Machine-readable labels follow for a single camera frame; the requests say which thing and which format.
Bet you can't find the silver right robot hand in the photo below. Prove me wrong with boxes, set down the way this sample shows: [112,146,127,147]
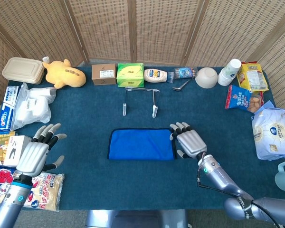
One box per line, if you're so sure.
[169,122,208,159]

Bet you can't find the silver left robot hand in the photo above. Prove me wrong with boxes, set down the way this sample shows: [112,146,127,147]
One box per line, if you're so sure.
[15,123,67,178]

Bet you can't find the blue and grey towel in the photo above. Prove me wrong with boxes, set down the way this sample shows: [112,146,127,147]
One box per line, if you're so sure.
[107,128,176,161]

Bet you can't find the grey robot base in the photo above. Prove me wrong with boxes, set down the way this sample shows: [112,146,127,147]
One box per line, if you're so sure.
[85,209,190,228]

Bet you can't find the clear plastic water bottle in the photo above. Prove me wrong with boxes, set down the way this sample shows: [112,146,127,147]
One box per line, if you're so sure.
[166,66,198,84]

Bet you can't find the cream mayonnaise bottle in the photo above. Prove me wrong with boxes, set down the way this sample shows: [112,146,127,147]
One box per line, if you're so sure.
[143,68,169,83]

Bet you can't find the yellow plush dinosaur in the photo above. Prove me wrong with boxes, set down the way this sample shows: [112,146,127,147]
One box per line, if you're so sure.
[42,56,86,90]

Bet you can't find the white box with black print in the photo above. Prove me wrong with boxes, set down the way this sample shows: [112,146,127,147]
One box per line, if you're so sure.
[3,135,32,167]

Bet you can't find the cartoon printed bread bag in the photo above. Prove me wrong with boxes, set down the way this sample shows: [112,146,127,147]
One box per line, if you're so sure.
[0,165,65,211]

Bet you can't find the blue white toothpaste box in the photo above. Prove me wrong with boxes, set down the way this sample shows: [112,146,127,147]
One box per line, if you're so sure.
[0,85,19,132]

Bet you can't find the white plastic bag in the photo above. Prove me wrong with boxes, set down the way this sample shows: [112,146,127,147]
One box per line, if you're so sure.
[11,82,57,131]

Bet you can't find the dark spoon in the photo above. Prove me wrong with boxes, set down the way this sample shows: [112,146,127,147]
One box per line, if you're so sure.
[172,78,192,92]

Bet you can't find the blue and red snack bag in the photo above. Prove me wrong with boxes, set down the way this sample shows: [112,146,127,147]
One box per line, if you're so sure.
[225,85,265,114]

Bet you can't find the beige upturned bowl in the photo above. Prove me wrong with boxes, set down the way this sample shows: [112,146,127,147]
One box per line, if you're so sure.
[195,67,219,89]

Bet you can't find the blue carpet table cover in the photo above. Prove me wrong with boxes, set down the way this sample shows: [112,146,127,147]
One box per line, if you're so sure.
[0,66,280,211]

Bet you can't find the stack of white paper cups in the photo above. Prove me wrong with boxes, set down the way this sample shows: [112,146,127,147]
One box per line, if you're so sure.
[217,58,242,86]

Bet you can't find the white and light blue pouch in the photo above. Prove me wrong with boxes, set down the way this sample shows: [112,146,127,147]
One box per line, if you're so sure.
[250,100,285,161]

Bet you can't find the beige lidded food container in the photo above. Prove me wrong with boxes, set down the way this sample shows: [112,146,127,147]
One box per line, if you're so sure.
[1,57,45,85]

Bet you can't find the yellow snack bag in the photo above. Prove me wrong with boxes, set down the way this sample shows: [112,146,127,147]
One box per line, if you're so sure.
[236,62,269,93]

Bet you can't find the green tissue pack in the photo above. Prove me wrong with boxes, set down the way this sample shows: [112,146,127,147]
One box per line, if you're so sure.
[116,62,145,88]

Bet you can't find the small cardboard box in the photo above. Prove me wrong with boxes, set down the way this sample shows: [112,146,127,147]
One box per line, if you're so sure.
[91,63,117,86]

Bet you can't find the woven folding screen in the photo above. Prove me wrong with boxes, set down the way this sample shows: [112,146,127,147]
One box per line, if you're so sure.
[0,0,285,119]

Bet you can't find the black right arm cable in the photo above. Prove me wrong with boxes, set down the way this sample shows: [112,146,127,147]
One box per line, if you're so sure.
[196,163,240,197]

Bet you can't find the metal wire stand white feet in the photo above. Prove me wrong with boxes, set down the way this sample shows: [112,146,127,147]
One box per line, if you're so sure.
[122,86,161,118]

